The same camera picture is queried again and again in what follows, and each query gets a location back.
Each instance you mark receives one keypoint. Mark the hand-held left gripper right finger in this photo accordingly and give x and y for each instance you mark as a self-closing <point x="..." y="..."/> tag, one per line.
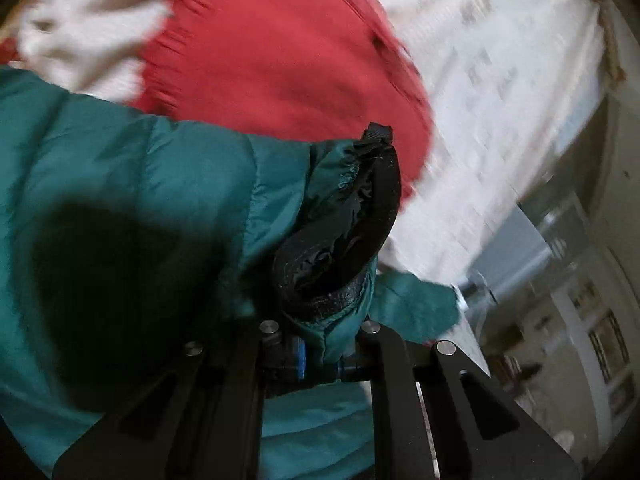
<point x="372" y="360"/>

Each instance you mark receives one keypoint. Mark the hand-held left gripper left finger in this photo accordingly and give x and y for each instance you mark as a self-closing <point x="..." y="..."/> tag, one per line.
<point x="299" y="358"/>

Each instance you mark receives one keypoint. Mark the green puffer jacket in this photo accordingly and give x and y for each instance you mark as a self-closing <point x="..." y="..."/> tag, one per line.
<point x="125" y="160"/>

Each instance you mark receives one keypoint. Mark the grey refrigerator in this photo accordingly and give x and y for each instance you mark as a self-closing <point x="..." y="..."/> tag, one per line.
<point x="505" y="250"/>

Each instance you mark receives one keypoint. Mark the white framed cabinet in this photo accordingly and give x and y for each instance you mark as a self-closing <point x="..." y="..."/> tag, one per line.
<point x="595" y="340"/>

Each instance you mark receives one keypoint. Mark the beige patterned quilt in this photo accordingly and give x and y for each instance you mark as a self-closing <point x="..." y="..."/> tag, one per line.
<point x="500" y="110"/>

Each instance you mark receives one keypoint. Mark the red heart pillow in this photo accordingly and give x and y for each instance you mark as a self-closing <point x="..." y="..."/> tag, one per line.
<point x="275" y="60"/>

